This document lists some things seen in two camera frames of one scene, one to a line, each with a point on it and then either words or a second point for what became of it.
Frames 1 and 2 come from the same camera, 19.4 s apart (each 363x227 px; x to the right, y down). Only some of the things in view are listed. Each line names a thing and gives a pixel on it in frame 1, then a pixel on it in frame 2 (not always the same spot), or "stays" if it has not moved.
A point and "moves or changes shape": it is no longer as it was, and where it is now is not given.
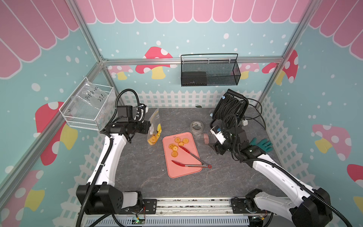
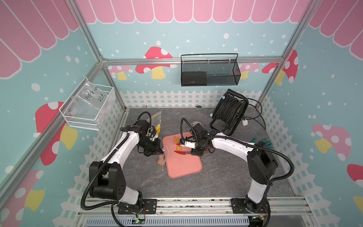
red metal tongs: [201, 165] → [183, 152]
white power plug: [245, 122] stays
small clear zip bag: [209, 140] moves or changes shape
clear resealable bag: [155, 127] stays
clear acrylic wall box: [90, 106] stays
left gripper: [146, 124] → [156, 150]
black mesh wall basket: [210, 69] stays
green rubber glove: [264, 144] stays
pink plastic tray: [173, 152] stays
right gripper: [218, 145] → [195, 152]
